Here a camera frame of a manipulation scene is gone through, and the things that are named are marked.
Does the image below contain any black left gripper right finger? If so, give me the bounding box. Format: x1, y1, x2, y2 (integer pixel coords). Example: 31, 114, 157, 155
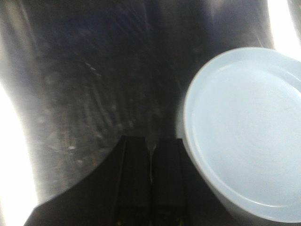
151, 138, 186, 226

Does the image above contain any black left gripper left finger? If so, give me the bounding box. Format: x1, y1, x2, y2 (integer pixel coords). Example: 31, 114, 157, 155
112, 137, 151, 226

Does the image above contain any light blue plate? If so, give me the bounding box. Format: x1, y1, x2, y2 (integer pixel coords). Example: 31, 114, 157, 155
182, 47, 301, 225

